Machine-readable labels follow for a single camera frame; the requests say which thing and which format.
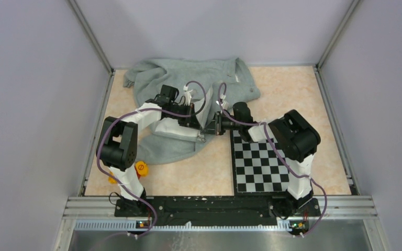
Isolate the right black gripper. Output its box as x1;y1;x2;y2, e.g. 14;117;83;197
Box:
200;112;242;136

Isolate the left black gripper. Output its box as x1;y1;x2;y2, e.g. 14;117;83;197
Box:
169;102;202;130

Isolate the grey zip-up jacket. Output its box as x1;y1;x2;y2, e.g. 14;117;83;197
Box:
124;58;261;165

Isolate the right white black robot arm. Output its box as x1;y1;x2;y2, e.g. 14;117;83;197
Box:
201;102;321;220

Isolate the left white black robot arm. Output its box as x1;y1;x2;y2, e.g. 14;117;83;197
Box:
96;84;208;216

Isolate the black white checkerboard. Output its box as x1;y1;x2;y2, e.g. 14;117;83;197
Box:
229;130;292;196

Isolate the red yellow toy button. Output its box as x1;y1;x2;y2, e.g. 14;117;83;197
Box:
135;161;149;178

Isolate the yellow toy block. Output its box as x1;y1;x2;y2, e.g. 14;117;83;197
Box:
108;177;117;184

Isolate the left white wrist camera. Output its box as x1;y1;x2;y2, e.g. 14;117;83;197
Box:
183;85;197;105

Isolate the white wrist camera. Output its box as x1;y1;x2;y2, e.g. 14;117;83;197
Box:
216;94;229;110
183;85;197;105

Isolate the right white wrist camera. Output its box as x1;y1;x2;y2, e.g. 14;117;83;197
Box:
216;94;229;110

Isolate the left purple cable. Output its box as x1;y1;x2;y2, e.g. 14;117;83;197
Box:
96;81;207;239

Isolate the purple cable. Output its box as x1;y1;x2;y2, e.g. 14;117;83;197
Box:
96;81;207;239
217;82;329;237

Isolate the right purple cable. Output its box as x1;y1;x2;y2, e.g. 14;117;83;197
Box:
217;82;329;237

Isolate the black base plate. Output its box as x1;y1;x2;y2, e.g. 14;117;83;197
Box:
114;195;321;227

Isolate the aluminium frame rail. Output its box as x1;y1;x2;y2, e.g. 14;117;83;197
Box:
54;195;390;250

